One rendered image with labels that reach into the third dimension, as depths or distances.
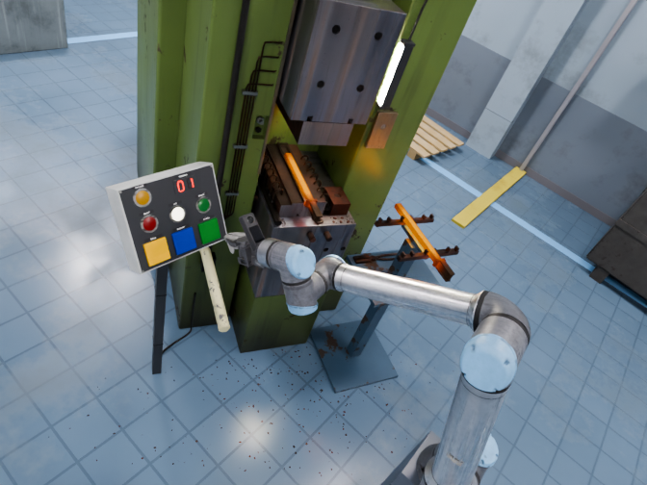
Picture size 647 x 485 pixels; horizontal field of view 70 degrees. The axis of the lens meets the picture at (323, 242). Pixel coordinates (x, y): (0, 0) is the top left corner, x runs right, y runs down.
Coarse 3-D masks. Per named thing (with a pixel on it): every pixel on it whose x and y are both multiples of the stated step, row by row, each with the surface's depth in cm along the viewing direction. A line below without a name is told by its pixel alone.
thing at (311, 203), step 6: (288, 156) 209; (288, 162) 207; (294, 162) 207; (294, 168) 203; (294, 174) 202; (300, 174) 201; (300, 180) 198; (300, 186) 196; (306, 186) 196; (306, 192) 193; (306, 198) 191; (312, 198) 191; (306, 204) 190; (312, 204) 188; (312, 210) 188; (318, 210) 186; (312, 216) 187; (318, 216) 183
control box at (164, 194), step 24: (192, 168) 153; (120, 192) 137; (168, 192) 149; (192, 192) 155; (216, 192) 161; (120, 216) 141; (144, 216) 144; (168, 216) 150; (192, 216) 156; (216, 216) 163; (144, 240) 146; (168, 240) 152; (216, 240) 165; (144, 264) 147
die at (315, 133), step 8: (280, 104) 181; (288, 120) 175; (296, 120) 168; (296, 128) 168; (304, 128) 164; (312, 128) 165; (320, 128) 166; (328, 128) 168; (336, 128) 169; (344, 128) 170; (296, 136) 169; (304, 136) 167; (312, 136) 168; (320, 136) 169; (328, 136) 170; (336, 136) 171; (344, 136) 173; (320, 144) 172; (328, 144) 173; (336, 144) 174; (344, 144) 176
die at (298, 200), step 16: (272, 144) 216; (288, 144) 217; (272, 160) 207; (304, 160) 213; (272, 176) 200; (288, 176) 201; (304, 176) 204; (272, 192) 195; (288, 192) 193; (320, 192) 198; (288, 208) 190; (304, 208) 193; (320, 208) 196
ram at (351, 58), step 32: (320, 0) 134; (352, 0) 141; (384, 0) 151; (320, 32) 141; (352, 32) 144; (384, 32) 148; (288, 64) 159; (320, 64) 149; (352, 64) 153; (384, 64) 157; (288, 96) 160; (320, 96) 157; (352, 96) 162
